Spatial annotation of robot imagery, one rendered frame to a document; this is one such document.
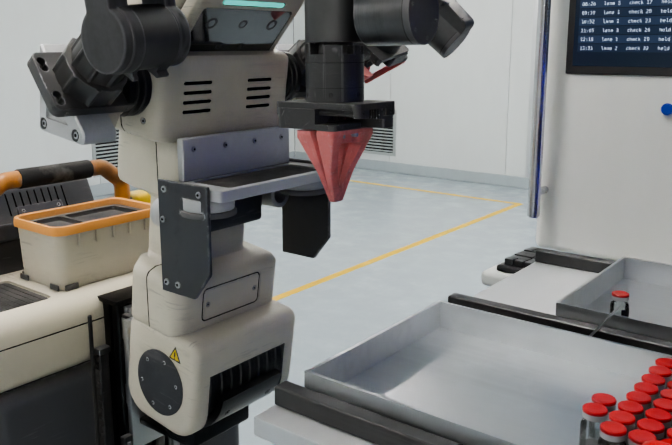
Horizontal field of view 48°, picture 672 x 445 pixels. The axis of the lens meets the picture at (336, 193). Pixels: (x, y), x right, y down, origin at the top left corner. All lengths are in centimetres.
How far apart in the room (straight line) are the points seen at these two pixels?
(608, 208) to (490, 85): 520
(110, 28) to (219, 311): 49
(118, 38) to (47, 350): 62
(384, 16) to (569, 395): 42
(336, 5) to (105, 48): 30
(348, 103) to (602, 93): 92
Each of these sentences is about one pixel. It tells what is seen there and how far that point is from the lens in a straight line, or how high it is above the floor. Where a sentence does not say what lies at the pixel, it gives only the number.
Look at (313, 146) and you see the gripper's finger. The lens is 72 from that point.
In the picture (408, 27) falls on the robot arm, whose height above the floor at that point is 124.
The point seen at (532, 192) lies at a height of 93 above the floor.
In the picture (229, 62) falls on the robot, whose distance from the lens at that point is 111.
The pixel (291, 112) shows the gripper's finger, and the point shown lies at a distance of 73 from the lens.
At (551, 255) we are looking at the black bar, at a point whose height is 90.
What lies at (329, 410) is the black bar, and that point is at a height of 90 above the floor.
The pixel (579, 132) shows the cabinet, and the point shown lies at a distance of 158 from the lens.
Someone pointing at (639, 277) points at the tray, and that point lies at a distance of 120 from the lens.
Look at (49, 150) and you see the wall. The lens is 619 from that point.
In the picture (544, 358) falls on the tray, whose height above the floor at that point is 88.
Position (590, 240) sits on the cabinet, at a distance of 160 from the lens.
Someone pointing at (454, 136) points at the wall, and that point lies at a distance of 693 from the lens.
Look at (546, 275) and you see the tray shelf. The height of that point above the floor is 88.
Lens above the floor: 123
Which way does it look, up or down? 11 degrees down
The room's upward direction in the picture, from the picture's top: straight up
